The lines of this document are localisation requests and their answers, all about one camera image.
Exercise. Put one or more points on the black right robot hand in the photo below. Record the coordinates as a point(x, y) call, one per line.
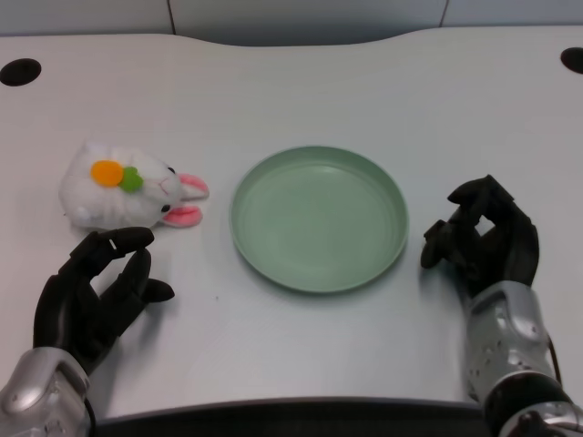
point(501, 246)

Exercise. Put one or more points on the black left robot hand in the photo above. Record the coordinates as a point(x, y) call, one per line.
point(77, 300)

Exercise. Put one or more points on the white rabbit plush doll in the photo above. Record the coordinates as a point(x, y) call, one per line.
point(123, 191)

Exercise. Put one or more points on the green round plate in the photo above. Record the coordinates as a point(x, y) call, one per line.
point(319, 218)

